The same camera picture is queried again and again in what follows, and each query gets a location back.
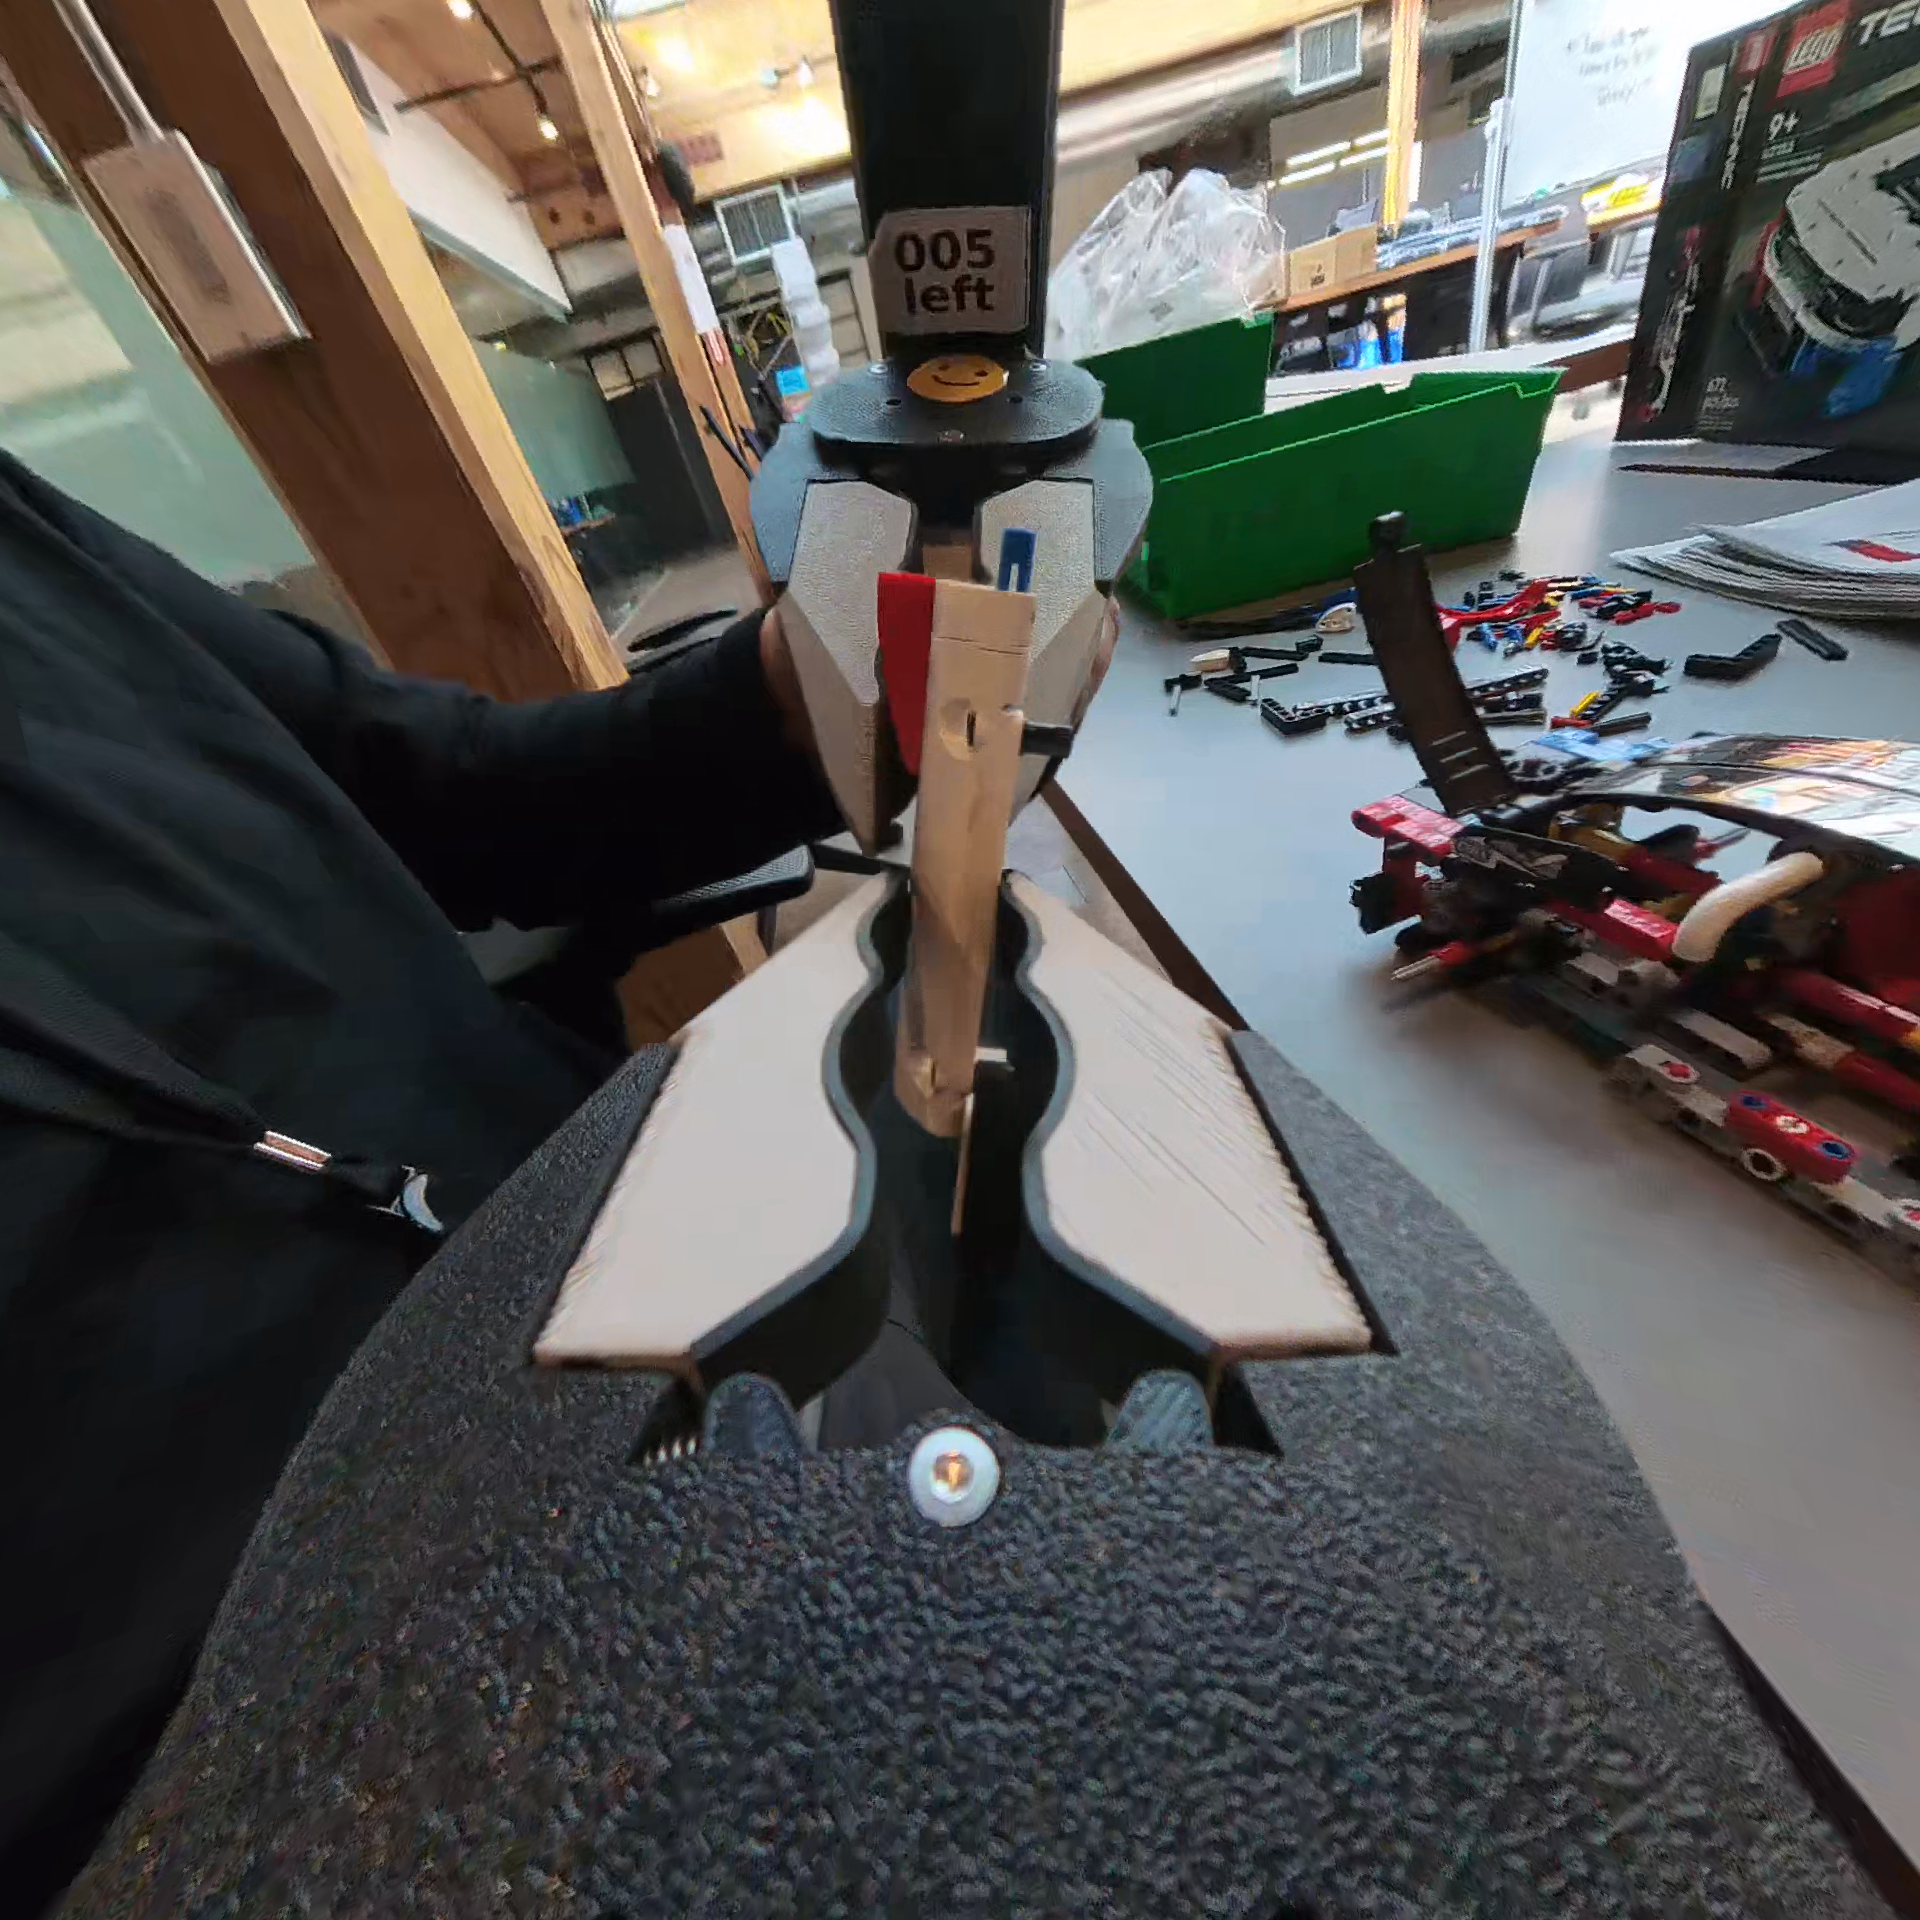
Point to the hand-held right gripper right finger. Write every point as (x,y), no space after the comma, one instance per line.
(1184,1185)

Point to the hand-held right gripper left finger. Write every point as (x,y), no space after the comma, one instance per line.
(720,1200)

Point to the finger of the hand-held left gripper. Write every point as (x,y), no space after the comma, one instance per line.
(1073,628)
(832,645)

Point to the white and red brick door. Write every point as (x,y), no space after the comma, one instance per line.
(968,780)

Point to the toy brick car model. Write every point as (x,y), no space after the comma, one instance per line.
(1650,900)

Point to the person's left forearm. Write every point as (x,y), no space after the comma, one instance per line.
(600,780)

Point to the grey desk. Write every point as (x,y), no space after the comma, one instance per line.
(1350,1200)

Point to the person's left hand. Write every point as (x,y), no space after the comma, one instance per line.
(776,675)

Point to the clear plastic bag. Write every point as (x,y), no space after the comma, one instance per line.
(1172,253)

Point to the black office chair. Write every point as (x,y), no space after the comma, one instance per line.
(734,885)

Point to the green plastic bin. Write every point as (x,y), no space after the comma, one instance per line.
(1320,495)
(1184,383)

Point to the pile of loose brick pieces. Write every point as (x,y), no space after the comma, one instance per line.
(1412,698)

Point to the cardboard box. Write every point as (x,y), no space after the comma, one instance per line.
(1333,258)

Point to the wooden pillar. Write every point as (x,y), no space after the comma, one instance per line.
(375,375)

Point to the whiteboard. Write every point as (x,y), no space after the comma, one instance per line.
(1622,105)

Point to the person in black clothing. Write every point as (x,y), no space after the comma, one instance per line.
(150,749)

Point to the thick instruction booklet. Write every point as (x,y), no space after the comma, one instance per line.
(1799,562)

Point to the toy car set box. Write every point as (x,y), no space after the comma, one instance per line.
(1786,271)

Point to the grey wall plate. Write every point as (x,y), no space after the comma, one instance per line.
(194,247)

